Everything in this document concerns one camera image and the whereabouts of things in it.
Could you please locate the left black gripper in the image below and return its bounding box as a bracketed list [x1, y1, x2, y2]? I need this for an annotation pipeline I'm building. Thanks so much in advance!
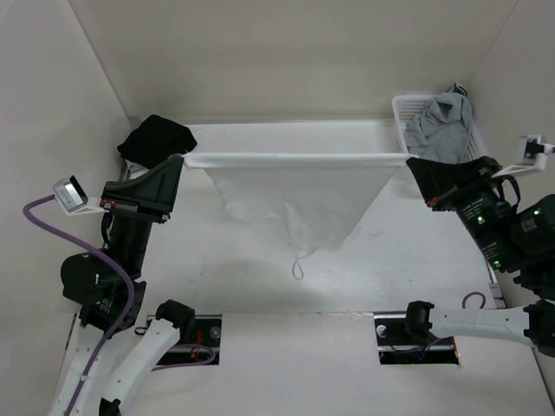
[103, 153, 187, 279]

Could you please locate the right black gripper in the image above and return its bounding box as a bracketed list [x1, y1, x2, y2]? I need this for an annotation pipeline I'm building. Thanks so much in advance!
[405, 153, 520, 268]

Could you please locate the white tank top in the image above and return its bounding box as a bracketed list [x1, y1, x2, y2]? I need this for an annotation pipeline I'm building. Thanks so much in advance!
[180, 152, 409, 281]

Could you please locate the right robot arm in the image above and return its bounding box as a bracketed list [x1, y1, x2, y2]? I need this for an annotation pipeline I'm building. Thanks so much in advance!
[402, 156, 554, 357]

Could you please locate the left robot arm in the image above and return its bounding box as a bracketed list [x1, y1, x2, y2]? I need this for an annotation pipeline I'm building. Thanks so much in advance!
[49, 155, 195, 415]

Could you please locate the grey tank top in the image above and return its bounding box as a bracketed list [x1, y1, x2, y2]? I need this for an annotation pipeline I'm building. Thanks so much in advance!
[404, 83, 473, 164]

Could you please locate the folded black tank top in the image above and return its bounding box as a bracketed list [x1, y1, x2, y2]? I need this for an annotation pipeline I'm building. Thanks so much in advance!
[117, 114, 198, 169]

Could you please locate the left metal table rail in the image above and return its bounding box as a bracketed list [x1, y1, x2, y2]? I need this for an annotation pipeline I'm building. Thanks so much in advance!
[64, 159, 144, 352]

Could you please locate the metal table rail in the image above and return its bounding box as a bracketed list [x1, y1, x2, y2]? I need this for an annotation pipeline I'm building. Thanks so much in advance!
[486, 263, 506, 309]
[64, 159, 144, 352]

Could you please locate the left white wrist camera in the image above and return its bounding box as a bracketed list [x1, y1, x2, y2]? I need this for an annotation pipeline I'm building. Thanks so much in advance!
[53, 175, 104, 216]

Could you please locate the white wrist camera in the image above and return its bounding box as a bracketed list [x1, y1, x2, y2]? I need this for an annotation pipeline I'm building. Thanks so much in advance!
[493, 135, 554, 178]
[53, 175, 104, 216]

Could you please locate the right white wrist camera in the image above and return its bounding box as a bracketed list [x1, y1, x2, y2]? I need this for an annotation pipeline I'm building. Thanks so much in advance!
[493, 135, 554, 178]

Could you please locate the right metal table rail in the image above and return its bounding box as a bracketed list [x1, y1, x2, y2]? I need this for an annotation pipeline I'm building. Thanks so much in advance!
[486, 263, 506, 309]

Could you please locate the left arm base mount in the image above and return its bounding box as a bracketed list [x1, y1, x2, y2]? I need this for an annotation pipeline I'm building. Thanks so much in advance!
[157, 315, 223, 367]

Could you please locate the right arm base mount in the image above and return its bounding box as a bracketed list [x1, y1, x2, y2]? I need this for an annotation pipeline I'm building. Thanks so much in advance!
[374, 301, 460, 365]

